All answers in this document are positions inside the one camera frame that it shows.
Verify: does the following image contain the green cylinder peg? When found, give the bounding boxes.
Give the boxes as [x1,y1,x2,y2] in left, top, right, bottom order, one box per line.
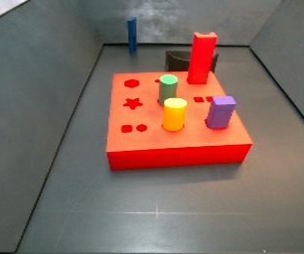
[159,74,177,104]

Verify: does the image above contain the purple square block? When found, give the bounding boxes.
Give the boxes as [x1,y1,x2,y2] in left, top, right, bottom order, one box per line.
[206,96,235,129]

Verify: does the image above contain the tall red arch block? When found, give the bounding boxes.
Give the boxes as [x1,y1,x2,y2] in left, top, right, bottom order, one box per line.
[187,32,218,84]

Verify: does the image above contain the red shape-sorting board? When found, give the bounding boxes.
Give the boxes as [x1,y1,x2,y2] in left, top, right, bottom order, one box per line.
[105,71,251,170]

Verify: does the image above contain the yellow cylinder peg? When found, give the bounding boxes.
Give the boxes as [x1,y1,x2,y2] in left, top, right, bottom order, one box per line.
[161,97,187,131]

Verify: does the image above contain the blue square-circle peg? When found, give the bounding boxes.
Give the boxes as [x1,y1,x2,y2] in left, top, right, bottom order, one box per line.
[127,17,137,54]

